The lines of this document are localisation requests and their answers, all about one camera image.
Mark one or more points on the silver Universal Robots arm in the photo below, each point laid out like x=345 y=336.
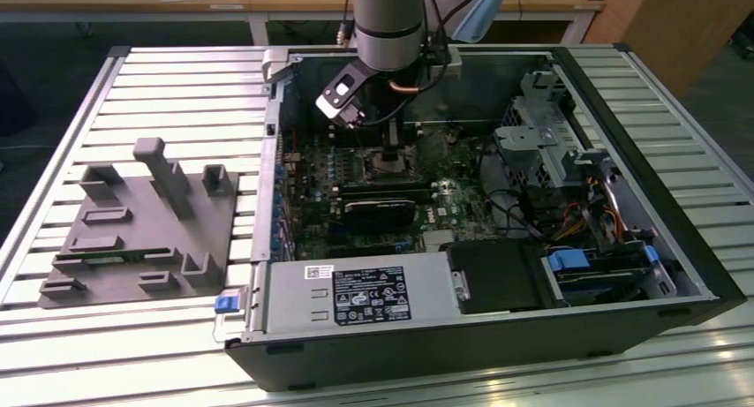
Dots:
x=389 y=27

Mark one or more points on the CPU socket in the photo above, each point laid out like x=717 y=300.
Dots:
x=370 y=168

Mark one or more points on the black graphics card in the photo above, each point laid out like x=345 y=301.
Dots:
x=377 y=212

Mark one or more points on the green motherboard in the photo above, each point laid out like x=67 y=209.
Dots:
x=454 y=199

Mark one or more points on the grey metal drive cage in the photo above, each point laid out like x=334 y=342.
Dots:
x=525 y=142

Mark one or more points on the small silver heatsink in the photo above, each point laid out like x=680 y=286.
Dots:
x=441 y=240

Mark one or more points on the grey power supply unit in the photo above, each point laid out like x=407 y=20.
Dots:
x=294 y=288

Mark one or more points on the hard disk in blue carrier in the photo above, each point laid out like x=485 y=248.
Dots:
x=569 y=261

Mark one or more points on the grey parts rack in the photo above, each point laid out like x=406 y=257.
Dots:
x=147 y=230

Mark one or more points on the blue case latch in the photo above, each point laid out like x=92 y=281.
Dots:
x=228 y=303

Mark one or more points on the wooden desk white legs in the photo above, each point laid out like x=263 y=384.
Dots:
x=176 y=7

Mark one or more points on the black open PC case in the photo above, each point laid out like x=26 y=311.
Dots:
x=413 y=358

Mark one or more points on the small blue plastic clip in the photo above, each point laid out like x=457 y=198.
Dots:
x=650 y=253

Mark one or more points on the green RAM stick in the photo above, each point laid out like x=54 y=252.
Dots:
x=112 y=257

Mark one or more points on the wooden cabinet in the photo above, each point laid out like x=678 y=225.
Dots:
x=677 y=27

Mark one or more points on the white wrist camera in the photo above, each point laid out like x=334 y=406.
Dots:
x=342 y=93

